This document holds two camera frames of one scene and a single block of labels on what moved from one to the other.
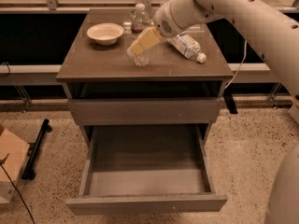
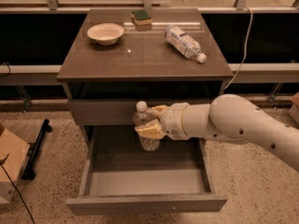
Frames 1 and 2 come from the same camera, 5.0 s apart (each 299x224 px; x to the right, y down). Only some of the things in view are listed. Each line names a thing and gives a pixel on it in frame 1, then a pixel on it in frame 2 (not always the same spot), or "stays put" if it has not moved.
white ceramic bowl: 106,34 stays put
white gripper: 164,21 → 172,120
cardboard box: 13,155 stays put
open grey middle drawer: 146,170 stays put
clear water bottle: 141,22 → 143,116
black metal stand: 34,148 stays put
